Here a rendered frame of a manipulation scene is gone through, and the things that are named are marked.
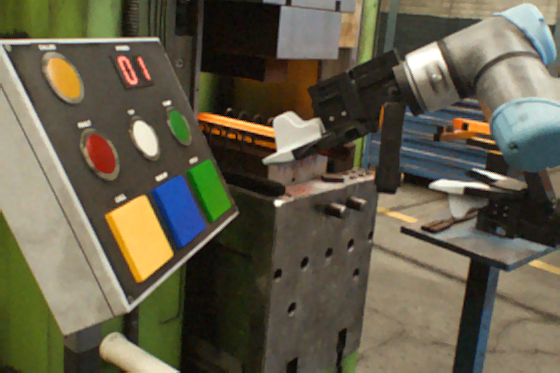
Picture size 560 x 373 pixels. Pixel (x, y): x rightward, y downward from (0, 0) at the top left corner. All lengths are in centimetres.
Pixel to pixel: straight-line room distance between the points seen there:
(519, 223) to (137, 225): 64
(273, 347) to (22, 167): 77
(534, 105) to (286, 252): 67
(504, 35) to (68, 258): 51
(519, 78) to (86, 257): 46
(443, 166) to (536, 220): 395
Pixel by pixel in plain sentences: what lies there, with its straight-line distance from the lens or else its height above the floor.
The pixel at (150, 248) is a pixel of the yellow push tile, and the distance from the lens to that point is 66.
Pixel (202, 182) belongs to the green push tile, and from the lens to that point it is 82.
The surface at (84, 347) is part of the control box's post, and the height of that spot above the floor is 81.
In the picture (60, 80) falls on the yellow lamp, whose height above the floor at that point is 116.
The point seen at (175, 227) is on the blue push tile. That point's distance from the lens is 72.
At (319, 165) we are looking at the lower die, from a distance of 132.
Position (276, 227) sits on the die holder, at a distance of 115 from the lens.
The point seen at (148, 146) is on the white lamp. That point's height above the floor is 108.
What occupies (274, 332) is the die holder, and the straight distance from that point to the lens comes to 125.
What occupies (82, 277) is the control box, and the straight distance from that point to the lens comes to 62.
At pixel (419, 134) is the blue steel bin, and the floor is 43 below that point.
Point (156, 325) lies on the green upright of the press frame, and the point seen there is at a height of 62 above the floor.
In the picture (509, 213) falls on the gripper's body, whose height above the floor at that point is 97.
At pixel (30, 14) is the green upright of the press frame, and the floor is 121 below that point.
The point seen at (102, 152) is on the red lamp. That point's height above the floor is 109.
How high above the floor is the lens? 124
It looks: 13 degrees down
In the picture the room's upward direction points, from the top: 5 degrees clockwise
